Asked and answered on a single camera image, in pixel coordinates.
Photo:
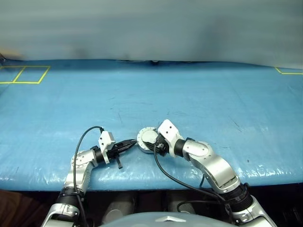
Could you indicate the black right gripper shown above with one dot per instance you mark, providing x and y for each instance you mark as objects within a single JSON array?
[{"x": 162, "y": 146}]

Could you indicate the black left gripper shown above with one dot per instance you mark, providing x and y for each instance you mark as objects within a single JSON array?
[{"x": 113, "y": 153}]

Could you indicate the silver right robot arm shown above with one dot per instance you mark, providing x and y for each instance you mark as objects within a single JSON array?
[{"x": 213, "y": 163}]

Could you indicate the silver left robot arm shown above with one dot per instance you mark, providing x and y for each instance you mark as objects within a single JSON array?
[{"x": 79, "y": 163}]

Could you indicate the dark rounded shape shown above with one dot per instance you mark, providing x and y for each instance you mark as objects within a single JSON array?
[
  {"x": 116, "y": 210},
  {"x": 187, "y": 205}
]

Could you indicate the grey robot torso with emblem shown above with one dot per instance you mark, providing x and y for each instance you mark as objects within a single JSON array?
[{"x": 165, "y": 221}]

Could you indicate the white backdrop panel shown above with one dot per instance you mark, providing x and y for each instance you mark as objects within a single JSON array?
[{"x": 151, "y": 28}]

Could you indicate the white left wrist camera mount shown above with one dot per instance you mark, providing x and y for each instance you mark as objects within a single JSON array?
[{"x": 106, "y": 140}]

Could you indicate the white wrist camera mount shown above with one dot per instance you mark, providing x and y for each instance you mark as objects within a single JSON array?
[
  {"x": 106, "y": 140},
  {"x": 169, "y": 130}
]

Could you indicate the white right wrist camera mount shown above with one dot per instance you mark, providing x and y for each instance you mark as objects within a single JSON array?
[{"x": 169, "y": 130}]

